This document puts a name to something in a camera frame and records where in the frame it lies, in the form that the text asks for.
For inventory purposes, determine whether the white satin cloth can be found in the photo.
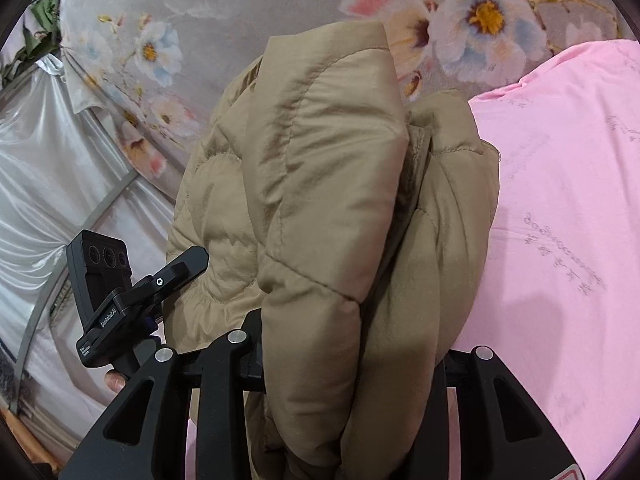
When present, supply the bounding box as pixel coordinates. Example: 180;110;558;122
0;25;193;443

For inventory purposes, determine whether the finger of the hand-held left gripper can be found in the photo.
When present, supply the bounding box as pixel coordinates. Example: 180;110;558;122
131;246;210;307

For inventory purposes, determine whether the grey floral bed sheet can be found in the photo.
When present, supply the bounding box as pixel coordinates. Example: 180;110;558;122
47;0;631;206

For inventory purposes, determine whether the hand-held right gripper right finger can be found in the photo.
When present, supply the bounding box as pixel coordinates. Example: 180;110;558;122
405;344;591;480

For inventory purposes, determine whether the khaki quilted jacket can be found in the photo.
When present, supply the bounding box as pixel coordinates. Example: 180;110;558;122
164;20;501;480

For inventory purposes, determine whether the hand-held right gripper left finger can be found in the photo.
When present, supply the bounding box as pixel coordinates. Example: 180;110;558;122
60;309;267;480

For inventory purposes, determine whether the pink bed sheet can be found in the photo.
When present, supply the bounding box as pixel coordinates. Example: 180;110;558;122
185;39;640;480

